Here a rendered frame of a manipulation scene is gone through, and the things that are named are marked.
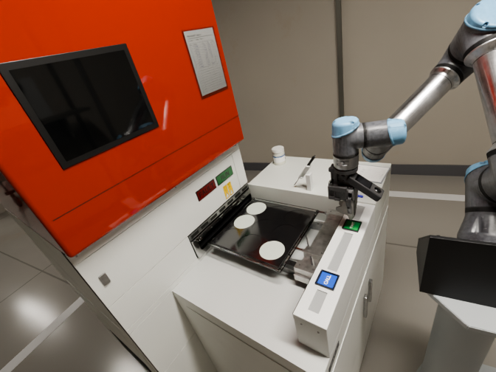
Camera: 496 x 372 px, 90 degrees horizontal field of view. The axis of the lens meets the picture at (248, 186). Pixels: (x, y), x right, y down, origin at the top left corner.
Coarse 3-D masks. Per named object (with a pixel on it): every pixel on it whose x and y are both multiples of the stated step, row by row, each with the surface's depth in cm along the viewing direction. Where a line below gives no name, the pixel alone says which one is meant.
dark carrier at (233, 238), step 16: (272, 208) 121; (288, 208) 118; (256, 224) 113; (272, 224) 111; (288, 224) 108; (304, 224) 106; (224, 240) 109; (240, 240) 107; (256, 240) 104; (272, 240) 102; (288, 240) 100; (256, 256) 96
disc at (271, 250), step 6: (264, 246) 100; (270, 246) 100; (276, 246) 99; (282, 246) 98; (264, 252) 97; (270, 252) 96; (276, 252) 96; (282, 252) 95; (270, 258) 94; (276, 258) 93
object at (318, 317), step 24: (360, 216) 95; (336, 240) 87; (360, 240) 84; (336, 264) 78; (360, 264) 88; (312, 288) 73; (336, 288) 71; (312, 312) 67; (336, 312) 68; (312, 336) 68; (336, 336) 72
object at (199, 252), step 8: (248, 192) 133; (240, 200) 128; (232, 208) 124; (240, 208) 132; (224, 216) 120; (232, 216) 127; (208, 224) 114; (216, 224) 116; (224, 224) 123; (200, 232) 110; (208, 232) 112; (216, 232) 119; (192, 240) 107; (200, 240) 109; (208, 240) 115; (200, 248) 110; (208, 248) 114; (200, 256) 110
